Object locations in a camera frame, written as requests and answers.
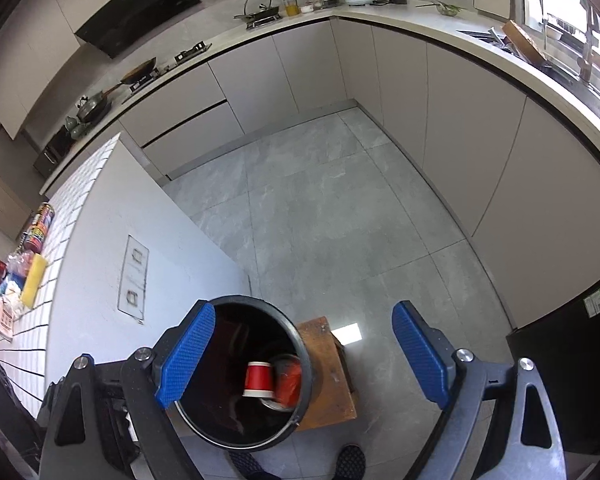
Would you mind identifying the yellow black drink can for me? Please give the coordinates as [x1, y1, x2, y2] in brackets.
[22, 203, 56, 254]

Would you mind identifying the black round trash bin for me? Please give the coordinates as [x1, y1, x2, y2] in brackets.
[175, 295, 314, 452]

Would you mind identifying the white kitchen island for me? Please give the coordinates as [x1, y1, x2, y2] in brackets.
[0, 138, 250, 415]

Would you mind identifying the red paper cup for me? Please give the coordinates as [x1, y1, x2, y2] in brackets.
[242, 361, 274, 399]

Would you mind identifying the brown wooden stool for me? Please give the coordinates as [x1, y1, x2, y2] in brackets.
[297, 316, 358, 431]

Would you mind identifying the black shoe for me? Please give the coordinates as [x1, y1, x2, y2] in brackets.
[332, 444, 366, 480]

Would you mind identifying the black refrigerator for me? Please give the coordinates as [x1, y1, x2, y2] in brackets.
[507, 281, 600, 478]

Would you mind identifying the yellow sponge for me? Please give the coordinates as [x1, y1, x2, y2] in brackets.
[20, 254, 47, 309]

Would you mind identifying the black toaster oven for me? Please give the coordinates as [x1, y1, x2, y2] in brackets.
[33, 126, 74, 178]

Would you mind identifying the grey lidded pot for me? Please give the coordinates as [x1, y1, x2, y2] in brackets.
[76, 91, 110, 124]

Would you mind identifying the wok on gas stove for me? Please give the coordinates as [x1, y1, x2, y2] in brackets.
[104, 58, 156, 96]

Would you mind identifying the kettle on portable stove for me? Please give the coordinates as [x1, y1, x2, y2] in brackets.
[234, 0, 282, 29]

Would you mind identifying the black range hood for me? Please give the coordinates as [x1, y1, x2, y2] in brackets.
[76, 0, 200, 58]

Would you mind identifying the orange juice jar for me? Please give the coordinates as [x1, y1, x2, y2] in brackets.
[283, 0, 300, 16]

